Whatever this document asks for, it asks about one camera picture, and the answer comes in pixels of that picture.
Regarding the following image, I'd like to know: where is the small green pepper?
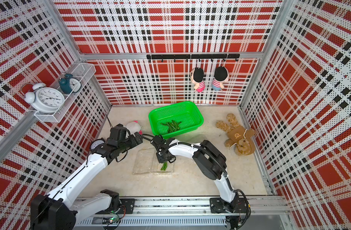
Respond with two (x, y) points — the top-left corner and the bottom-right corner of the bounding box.
(162, 122), (174, 133)
(172, 120), (181, 131)
(168, 121), (177, 133)
(161, 162), (167, 172)

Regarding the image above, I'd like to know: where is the green plastic basket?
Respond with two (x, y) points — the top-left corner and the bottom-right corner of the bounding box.
(149, 101), (204, 139)

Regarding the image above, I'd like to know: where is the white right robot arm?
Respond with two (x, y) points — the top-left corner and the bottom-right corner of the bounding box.
(150, 135), (251, 216)

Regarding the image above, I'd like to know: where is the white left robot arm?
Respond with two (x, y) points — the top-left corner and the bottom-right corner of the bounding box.
(30, 124), (143, 230)

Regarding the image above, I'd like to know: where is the pink striped plush toy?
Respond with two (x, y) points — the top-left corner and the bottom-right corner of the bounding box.
(125, 121), (142, 135)

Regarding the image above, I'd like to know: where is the black alarm clock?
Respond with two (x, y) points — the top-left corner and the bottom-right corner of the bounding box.
(90, 138), (106, 153)

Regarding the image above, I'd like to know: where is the brown plush bear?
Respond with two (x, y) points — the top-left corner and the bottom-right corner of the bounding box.
(216, 113), (255, 156)

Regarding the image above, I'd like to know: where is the teal alarm clock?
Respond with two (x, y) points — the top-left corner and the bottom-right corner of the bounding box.
(59, 73), (82, 94)

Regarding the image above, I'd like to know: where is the green circuit board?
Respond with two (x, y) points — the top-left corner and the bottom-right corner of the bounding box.
(102, 217), (120, 226)

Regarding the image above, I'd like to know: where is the white alarm clock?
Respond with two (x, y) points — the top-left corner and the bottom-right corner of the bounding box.
(24, 82), (65, 114)

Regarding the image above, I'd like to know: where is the hanging doll pink shirt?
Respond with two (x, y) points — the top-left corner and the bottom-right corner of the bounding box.
(190, 67), (205, 93)

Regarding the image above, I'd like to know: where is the hanging doll striped shirt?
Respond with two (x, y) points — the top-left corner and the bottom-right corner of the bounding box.
(211, 66), (230, 91)

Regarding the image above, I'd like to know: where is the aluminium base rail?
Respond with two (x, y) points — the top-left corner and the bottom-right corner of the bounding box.
(75, 195), (294, 230)

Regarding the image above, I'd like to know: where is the white wire wall shelf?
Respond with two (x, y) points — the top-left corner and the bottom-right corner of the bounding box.
(25, 63), (96, 123)

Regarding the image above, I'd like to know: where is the black hook rail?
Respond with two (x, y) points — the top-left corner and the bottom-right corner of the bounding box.
(146, 54), (241, 62)

